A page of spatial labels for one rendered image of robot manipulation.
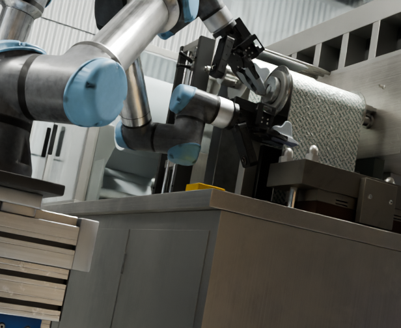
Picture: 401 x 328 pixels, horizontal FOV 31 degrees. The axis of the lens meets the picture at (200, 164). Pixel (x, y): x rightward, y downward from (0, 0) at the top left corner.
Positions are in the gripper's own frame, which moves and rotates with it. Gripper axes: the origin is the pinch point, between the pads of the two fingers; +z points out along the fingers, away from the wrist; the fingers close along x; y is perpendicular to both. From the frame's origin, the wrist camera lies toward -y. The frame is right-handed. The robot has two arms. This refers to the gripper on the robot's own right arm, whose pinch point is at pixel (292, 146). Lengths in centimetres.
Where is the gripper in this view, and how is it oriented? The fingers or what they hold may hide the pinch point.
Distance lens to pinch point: 194.3
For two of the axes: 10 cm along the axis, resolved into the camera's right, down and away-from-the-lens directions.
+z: 8.8, 2.8, 3.7
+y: 2.0, -9.5, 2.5
